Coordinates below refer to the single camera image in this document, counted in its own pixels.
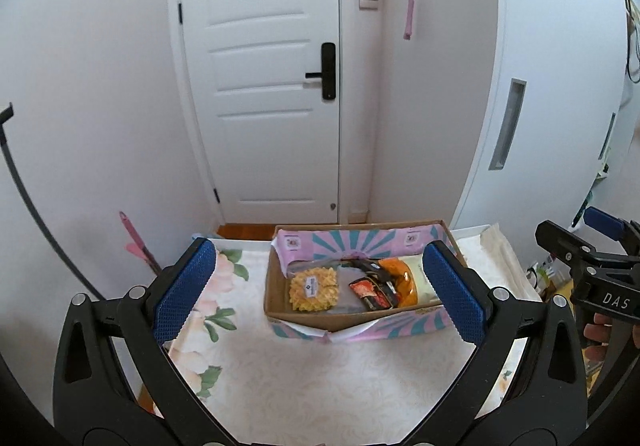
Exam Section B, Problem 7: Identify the orange snack bag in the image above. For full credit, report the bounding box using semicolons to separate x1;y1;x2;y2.
378;258;418;307

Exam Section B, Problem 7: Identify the black red snack packet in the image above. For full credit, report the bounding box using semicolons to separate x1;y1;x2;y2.
348;278;393;312

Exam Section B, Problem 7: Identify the yellow waffle snack bag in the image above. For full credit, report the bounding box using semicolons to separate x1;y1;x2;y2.
288;267;340;313

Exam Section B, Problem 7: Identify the white bedroom door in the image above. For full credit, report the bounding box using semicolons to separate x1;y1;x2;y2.
167;0;381;227

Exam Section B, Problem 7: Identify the person's right hand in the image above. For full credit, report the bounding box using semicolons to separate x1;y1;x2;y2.
584;314;613;362

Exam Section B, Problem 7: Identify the black long snack bar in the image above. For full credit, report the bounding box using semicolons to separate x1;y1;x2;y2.
348;258;396;293

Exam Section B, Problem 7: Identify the white grey snack pouch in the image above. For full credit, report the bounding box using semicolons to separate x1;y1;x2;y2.
330;266;366;314

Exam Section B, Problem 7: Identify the floral bed sheet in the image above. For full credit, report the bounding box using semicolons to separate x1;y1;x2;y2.
154;223;544;446

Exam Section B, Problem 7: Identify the white wardrobe door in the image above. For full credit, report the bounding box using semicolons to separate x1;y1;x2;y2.
454;0;627;266

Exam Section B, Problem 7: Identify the pink cardboard snack box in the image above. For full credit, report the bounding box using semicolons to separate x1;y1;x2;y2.
264;220;463;343

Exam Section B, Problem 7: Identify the black curved stand pole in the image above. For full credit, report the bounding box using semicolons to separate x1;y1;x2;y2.
0;104;106;301

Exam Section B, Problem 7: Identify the pink broom handle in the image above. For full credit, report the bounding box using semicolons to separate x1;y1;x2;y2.
118;211;162;276

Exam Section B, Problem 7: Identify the black door handle lock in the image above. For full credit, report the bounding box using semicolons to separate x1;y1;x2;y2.
305;42;337;102

